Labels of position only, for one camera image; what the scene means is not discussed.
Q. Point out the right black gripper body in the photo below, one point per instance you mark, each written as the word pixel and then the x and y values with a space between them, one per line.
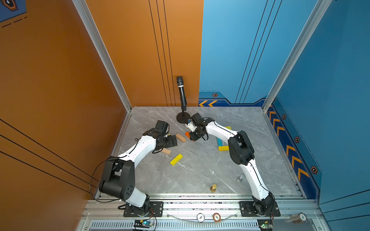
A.
pixel 195 134

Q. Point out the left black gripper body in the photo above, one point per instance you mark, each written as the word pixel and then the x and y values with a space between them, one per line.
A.
pixel 168 142

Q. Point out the tan block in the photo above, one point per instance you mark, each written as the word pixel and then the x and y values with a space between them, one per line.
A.
pixel 180 137
pixel 166 151

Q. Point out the teal block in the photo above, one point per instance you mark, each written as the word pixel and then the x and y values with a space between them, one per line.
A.
pixel 219 142

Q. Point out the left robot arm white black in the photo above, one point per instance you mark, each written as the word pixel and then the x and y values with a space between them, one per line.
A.
pixel 118 177

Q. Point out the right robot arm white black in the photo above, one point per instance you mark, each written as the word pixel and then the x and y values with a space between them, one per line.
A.
pixel 242 153

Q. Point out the black microphone on stand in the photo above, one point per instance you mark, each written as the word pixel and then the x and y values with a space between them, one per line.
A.
pixel 182 117

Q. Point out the yellow block diagonal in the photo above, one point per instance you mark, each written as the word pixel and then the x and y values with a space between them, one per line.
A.
pixel 176 159

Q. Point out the brass cylinder weight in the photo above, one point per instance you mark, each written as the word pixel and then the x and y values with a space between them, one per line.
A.
pixel 213 188

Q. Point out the silver cylinder weight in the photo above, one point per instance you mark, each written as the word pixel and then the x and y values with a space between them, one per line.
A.
pixel 240 178

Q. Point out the left green circuit board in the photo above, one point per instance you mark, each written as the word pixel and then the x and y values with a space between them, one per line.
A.
pixel 143 224

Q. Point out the green circuit board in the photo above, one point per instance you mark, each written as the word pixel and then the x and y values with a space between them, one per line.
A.
pixel 265 225
pixel 143 224

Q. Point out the white round disc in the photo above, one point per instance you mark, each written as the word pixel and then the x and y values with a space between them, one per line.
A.
pixel 200 218

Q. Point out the copper round disc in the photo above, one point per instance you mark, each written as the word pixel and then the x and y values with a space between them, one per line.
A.
pixel 216 217

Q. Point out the right green circuit board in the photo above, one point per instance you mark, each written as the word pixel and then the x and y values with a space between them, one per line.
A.
pixel 265 225

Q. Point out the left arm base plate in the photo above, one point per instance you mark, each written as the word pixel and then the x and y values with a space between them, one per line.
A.
pixel 148 209

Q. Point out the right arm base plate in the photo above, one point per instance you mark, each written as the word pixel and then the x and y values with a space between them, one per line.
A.
pixel 252 209

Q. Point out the aluminium front rail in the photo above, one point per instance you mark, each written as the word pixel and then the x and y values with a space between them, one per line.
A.
pixel 187 205

